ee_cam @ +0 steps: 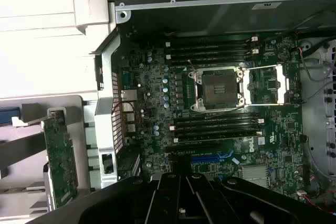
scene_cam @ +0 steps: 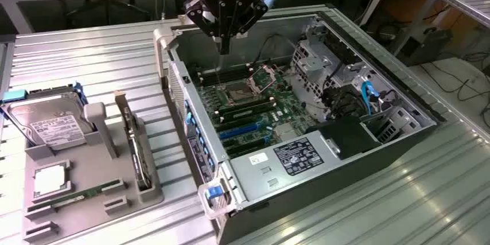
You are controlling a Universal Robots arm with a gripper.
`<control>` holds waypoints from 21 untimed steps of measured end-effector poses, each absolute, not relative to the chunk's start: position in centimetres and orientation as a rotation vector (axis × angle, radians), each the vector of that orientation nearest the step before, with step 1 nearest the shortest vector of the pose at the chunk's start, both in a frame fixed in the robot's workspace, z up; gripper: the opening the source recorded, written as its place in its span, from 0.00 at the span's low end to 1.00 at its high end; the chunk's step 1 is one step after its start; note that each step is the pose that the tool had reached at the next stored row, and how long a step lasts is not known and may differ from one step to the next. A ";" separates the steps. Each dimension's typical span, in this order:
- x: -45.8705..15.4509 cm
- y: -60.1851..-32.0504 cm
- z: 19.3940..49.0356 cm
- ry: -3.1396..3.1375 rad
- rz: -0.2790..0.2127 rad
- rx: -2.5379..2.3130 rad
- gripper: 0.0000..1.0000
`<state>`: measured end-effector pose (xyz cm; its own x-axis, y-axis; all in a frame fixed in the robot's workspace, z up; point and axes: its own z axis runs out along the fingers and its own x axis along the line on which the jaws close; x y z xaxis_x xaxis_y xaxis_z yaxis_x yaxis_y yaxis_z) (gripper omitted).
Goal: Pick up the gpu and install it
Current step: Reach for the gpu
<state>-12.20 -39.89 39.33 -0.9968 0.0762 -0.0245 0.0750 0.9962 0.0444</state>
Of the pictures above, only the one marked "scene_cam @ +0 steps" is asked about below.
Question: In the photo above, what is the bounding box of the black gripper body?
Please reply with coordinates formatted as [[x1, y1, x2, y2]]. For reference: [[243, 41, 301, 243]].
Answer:
[[201, 0, 263, 39]]

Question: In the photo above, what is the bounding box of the green graphics card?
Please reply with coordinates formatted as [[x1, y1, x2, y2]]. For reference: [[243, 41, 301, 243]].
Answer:
[[114, 89, 155, 193]]

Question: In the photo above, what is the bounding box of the thin locking lever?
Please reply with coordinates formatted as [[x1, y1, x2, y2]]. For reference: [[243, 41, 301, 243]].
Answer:
[[214, 54, 226, 90]]

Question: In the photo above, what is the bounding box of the metal socket cover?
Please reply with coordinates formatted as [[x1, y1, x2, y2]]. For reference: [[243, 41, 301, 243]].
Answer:
[[246, 65, 283, 90]]

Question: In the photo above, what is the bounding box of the metal disk bay cage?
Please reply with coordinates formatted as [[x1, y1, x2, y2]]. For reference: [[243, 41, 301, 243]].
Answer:
[[290, 39, 366, 97]]

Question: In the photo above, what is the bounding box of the CPU socket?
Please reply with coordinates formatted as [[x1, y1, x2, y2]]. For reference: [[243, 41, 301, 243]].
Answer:
[[225, 82, 262, 104]]

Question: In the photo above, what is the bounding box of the green RAM stick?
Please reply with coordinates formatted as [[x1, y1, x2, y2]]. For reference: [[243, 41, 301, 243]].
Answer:
[[219, 101, 275, 120], [36, 180, 120, 209]]

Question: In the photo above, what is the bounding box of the green motherboard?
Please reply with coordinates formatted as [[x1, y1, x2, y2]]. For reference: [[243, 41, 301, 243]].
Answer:
[[194, 63, 321, 161]]

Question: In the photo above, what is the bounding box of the blue long expansion slot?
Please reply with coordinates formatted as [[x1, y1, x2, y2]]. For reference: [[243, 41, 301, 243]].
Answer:
[[217, 122, 262, 140]]

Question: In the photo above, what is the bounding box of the black long expansion slot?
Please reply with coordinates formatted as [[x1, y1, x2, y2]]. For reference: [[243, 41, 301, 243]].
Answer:
[[223, 137, 269, 149], [227, 143, 270, 156]]

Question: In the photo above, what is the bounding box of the black box on floor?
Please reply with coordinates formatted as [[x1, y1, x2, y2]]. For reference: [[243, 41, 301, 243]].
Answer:
[[401, 26, 453, 67]]

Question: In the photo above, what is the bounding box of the black plastic shroud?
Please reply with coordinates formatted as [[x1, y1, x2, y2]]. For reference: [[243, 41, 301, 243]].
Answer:
[[305, 115, 381, 160]]

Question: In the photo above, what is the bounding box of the silver hard disk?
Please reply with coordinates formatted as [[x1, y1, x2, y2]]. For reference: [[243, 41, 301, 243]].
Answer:
[[0, 92, 96, 151]]

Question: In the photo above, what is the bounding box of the blue disk carrier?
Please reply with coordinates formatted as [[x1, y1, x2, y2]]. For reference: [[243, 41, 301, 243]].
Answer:
[[0, 80, 90, 108]]

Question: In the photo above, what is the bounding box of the grey power supply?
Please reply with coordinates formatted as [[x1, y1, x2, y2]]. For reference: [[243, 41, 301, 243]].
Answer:
[[229, 129, 342, 203]]

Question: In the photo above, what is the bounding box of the blue case latch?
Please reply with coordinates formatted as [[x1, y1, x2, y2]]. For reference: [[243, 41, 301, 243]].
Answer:
[[206, 186, 223, 200]]

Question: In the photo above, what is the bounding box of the silver CPU chip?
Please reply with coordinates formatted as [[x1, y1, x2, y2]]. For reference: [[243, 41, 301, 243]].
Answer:
[[32, 166, 71, 197]]

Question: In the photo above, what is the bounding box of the open grey PC case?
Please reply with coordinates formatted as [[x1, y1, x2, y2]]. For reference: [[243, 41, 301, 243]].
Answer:
[[152, 3, 448, 245]]

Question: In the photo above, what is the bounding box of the grey parts rack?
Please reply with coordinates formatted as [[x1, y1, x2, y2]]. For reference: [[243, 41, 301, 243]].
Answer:
[[20, 102, 166, 243]]

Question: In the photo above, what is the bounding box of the thin black wire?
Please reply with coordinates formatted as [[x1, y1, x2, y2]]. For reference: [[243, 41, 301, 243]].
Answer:
[[257, 33, 298, 67]]

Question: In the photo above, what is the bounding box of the black wire bundle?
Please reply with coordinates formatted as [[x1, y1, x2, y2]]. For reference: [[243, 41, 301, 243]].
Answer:
[[322, 86, 363, 120]]

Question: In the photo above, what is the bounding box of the blue disk wire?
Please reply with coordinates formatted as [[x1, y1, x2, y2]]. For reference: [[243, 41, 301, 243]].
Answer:
[[359, 80, 382, 117]]

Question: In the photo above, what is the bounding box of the aluminium frame table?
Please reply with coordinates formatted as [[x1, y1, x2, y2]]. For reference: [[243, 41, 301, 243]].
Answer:
[[390, 0, 490, 67]]

